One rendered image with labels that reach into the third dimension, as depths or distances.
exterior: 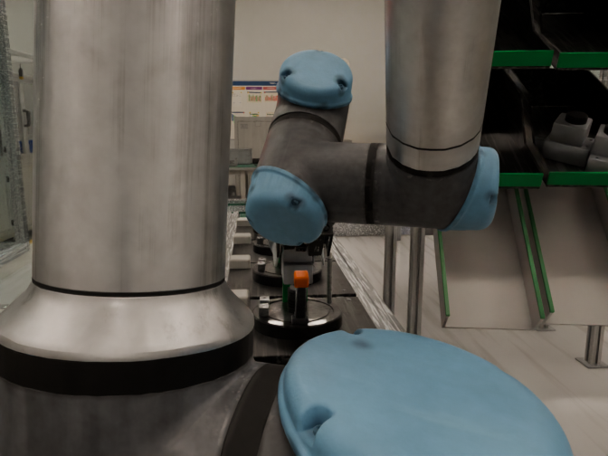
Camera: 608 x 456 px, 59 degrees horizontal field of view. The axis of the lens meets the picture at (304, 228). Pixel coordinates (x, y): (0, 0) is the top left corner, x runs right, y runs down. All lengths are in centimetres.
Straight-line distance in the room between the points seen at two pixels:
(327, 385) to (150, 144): 12
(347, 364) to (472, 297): 61
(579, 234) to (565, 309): 14
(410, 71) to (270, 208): 17
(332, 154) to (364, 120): 1093
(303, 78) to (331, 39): 1093
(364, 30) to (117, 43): 1135
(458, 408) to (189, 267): 12
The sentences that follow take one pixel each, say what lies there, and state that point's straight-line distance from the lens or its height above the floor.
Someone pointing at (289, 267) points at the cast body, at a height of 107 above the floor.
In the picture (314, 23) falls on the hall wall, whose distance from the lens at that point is 1149.
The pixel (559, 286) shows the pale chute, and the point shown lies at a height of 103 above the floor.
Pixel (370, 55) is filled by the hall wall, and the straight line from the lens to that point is 1151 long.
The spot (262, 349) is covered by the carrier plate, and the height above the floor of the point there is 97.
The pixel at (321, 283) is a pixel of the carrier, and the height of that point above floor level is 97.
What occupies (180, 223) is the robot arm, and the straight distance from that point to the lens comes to 23.
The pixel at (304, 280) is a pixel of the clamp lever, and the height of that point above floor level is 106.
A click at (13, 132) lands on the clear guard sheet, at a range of 102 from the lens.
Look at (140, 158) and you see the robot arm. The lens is 22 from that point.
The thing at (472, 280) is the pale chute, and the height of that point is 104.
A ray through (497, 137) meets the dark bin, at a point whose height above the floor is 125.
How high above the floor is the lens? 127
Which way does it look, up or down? 11 degrees down
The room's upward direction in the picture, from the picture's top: straight up
